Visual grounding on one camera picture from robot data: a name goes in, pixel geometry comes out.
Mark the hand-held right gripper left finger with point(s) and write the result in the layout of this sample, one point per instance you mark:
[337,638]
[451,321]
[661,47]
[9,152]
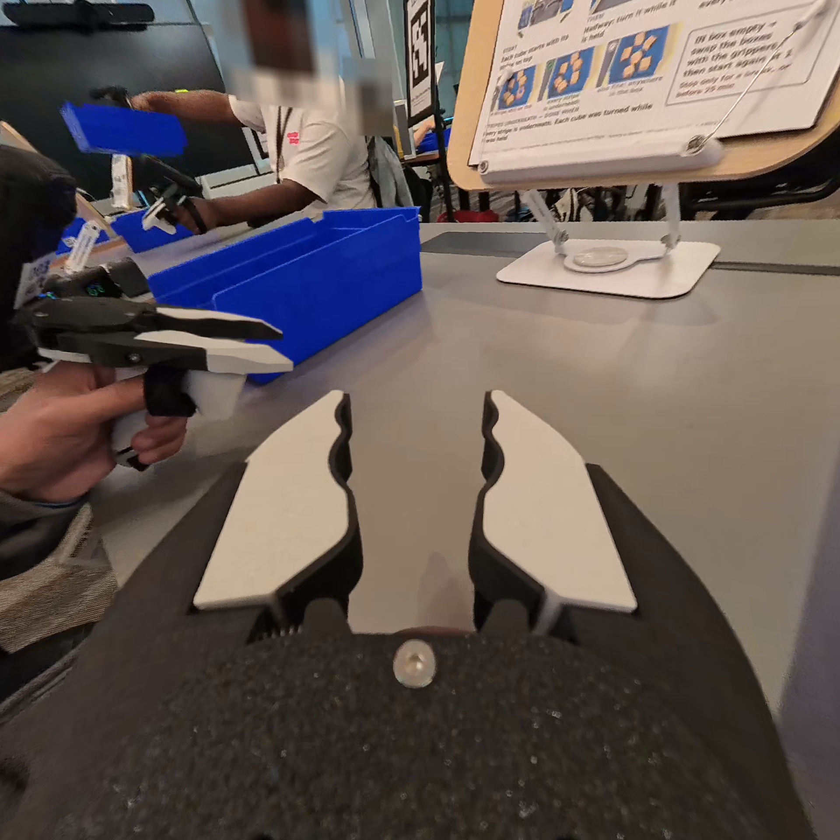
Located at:
[282,525]

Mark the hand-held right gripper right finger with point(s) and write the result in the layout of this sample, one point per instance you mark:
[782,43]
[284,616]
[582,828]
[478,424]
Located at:
[551,525]

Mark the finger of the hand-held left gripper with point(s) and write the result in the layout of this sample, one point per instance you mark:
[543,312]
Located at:
[243,358]
[223,325]

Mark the blue plastic bin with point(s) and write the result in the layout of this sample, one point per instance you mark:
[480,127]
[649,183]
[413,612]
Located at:
[124,131]
[434,140]
[141,233]
[328,289]

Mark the person's left forearm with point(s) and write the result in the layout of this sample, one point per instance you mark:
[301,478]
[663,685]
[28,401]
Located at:
[33,538]

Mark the grey desk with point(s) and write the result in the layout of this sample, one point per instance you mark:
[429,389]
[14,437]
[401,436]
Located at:
[590,394]

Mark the person's left hand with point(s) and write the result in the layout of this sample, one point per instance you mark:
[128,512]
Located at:
[52,439]

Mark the small black device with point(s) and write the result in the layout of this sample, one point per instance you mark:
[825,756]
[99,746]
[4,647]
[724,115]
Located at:
[59,285]
[118,275]

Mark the black diagonal rod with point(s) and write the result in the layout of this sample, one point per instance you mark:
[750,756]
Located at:
[13,134]

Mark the red bag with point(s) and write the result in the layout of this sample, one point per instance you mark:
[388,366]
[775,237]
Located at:
[466,216]

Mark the black monitor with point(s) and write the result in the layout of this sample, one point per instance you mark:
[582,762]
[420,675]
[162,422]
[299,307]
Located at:
[98,59]

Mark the person's body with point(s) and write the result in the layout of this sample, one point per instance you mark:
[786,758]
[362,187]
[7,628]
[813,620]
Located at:
[26,669]

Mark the wooden board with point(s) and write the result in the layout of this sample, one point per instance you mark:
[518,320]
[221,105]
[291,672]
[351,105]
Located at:
[469,98]

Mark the black white marker sign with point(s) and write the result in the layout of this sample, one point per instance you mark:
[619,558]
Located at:
[420,39]

